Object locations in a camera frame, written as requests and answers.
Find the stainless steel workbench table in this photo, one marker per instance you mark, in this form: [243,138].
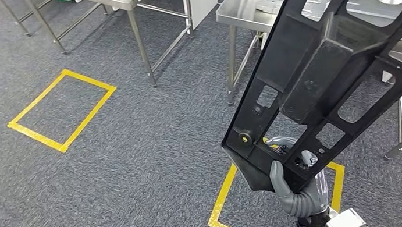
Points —
[245,5]

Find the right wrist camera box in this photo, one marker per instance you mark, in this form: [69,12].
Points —
[345,224]

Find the black plastic bracket part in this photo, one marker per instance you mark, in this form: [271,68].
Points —
[315,66]

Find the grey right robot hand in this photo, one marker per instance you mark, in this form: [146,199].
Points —
[306,203]

